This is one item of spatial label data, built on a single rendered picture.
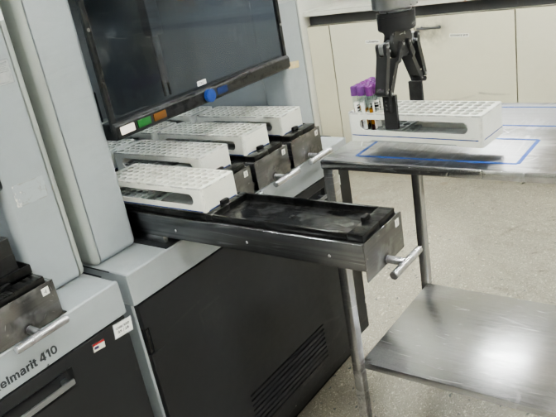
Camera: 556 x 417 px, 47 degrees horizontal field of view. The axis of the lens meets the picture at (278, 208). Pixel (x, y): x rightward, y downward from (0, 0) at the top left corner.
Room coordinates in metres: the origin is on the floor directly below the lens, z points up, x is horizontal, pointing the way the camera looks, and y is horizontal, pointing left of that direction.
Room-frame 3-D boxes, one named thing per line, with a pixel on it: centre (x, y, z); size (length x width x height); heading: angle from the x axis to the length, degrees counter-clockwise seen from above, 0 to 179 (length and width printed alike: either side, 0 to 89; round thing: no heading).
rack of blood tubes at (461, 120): (1.26, -0.32, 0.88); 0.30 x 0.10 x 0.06; 47
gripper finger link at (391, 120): (1.25, -0.26, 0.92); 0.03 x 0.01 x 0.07; 47
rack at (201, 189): (1.28, 0.22, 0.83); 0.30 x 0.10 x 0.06; 50
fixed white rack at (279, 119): (1.72, 0.04, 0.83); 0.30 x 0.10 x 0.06; 50
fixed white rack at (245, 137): (1.61, 0.13, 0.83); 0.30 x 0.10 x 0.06; 50
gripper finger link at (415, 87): (1.32, -0.33, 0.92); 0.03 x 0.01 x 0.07; 47
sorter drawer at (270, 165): (1.69, 0.24, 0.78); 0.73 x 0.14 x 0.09; 50
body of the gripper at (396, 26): (1.29, -0.29, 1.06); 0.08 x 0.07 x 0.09; 137
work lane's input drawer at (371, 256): (1.17, 0.08, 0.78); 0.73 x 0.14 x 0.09; 50
